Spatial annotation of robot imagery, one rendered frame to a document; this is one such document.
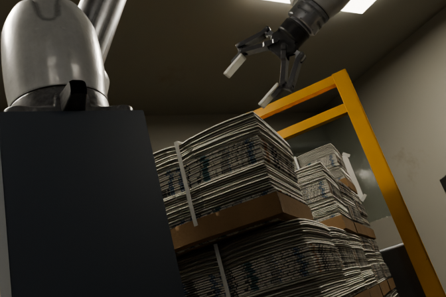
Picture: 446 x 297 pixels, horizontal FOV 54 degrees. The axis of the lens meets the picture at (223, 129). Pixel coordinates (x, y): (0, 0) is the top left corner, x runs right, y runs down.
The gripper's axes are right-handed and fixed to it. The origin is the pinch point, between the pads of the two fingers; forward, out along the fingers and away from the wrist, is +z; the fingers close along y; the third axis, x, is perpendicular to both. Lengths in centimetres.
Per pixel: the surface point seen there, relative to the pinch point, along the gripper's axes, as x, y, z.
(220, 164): -14.8, 16.4, 16.0
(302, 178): 47.0, 12.8, 10.0
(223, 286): -9.6, 32.9, 34.2
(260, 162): -15.0, 22.9, 9.7
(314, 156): 106, -8, 2
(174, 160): -14.7, 6.9, 22.8
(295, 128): 160, -47, -3
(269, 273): -9.9, 38.1, 25.0
